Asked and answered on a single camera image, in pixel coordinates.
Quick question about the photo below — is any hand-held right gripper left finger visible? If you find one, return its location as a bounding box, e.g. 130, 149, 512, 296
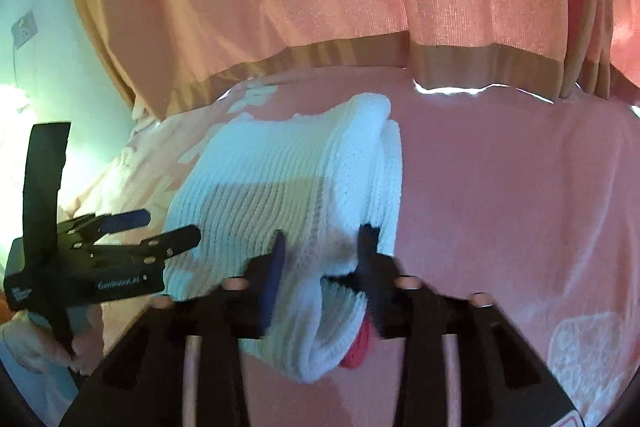
60, 229, 289, 427

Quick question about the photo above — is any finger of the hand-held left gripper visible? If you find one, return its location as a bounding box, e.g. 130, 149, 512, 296
60, 208, 152, 240
90, 225, 202, 266

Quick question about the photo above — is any person's left hand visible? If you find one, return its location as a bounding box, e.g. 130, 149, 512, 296
0, 302, 104, 376

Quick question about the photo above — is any white wall socket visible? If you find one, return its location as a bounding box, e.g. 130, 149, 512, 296
11, 10, 39, 48

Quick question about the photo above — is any white red black knit sweater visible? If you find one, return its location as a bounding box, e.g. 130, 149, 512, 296
164, 93, 404, 383

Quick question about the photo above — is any thin white wall cable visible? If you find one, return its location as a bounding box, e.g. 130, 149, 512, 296
10, 46, 23, 90

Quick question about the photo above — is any white fluffy object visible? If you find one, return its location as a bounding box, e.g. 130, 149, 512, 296
0, 83, 32, 115

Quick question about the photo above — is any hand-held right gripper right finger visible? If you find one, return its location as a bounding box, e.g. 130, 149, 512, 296
357, 223, 576, 427

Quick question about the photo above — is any pink patterned bed sheet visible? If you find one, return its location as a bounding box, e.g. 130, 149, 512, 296
0, 67, 640, 427

